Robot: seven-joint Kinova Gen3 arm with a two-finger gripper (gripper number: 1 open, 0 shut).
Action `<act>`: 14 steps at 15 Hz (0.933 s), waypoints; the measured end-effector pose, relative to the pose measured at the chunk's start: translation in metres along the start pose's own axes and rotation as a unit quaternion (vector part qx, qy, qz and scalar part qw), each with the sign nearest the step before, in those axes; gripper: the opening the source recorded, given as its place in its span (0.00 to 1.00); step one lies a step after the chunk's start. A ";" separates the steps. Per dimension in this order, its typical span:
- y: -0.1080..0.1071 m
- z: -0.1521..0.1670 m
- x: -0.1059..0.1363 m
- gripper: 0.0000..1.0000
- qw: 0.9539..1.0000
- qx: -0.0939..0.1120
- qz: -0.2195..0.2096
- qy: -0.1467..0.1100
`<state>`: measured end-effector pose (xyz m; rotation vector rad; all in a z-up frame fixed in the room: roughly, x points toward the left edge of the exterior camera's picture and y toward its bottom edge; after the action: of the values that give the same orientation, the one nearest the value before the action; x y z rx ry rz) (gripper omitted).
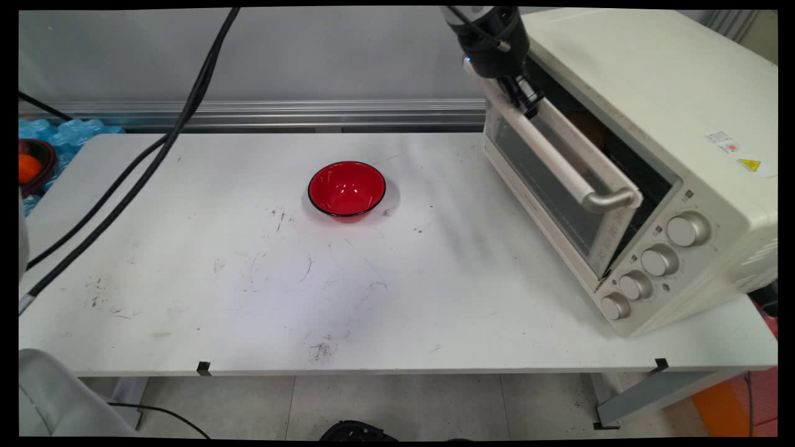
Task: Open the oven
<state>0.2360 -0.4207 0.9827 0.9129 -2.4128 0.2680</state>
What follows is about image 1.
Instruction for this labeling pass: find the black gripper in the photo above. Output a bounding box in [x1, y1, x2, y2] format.
[444, 7, 545, 120]

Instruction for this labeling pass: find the oven glass door with handle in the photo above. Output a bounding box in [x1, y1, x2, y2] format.
[483, 59, 644, 280]

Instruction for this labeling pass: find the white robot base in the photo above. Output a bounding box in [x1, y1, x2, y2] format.
[19, 348, 139, 437]

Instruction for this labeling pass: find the cream toaster oven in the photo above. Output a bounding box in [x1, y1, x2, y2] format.
[481, 7, 778, 339]

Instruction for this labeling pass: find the white label sticker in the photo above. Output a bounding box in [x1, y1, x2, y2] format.
[706, 130, 741, 154]

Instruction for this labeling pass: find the red bowl with black rim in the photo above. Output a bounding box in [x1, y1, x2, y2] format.
[307, 161, 387, 223]

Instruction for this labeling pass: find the large silver oven knob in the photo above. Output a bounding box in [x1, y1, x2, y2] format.
[666, 211, 712, 247]

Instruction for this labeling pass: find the grey table leg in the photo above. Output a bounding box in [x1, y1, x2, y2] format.
[593, 371, 746, 430]
[112, 377, 150, 430]

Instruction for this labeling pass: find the red object behind oven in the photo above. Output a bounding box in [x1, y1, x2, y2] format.
[748, 297, 778, 340]

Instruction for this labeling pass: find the orange floor box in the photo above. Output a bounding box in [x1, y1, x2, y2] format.
[691, 366, 778, 437]

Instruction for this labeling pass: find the black round floor object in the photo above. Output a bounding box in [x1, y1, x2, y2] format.
[319, 420, 398, 441]

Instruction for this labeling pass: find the blue plastic packaging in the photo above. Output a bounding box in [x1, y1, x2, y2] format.
[19, 118, 125, 218]

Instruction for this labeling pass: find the dark bowl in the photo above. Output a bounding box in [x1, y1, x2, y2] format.
[19, 138, 57, 198]

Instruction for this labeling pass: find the orange fruit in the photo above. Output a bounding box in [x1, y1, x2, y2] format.
[19, 153, 43, 184]

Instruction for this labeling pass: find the aluminium rail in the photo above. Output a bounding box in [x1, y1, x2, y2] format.
[19, 98, 488, 132]

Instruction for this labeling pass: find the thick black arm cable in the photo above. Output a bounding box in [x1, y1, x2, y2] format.
[19, 7, 242, 314]

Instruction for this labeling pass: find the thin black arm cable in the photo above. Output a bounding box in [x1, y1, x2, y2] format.
[25, 7, 234, 271]

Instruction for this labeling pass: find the black floor cable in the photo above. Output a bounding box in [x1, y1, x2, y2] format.
[109, 402, 212, 440]

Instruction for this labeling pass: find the black background cable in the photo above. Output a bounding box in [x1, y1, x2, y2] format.
[19, 92, 73, 122]

